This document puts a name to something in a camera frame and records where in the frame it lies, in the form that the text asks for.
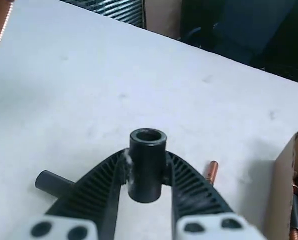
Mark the black ribbed crate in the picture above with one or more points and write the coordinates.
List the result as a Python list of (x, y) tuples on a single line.
[(114, 11)]

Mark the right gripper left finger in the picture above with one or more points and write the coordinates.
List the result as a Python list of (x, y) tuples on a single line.
[(99, 185)]

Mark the black cylindrical sleeve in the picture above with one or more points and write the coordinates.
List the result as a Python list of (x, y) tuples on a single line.
[(52, 184), (146, 165)]

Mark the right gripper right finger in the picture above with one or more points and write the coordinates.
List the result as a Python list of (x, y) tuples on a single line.
[(191, 187)]

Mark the large cardboard box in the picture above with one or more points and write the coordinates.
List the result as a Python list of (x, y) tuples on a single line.
[(161, 17)]

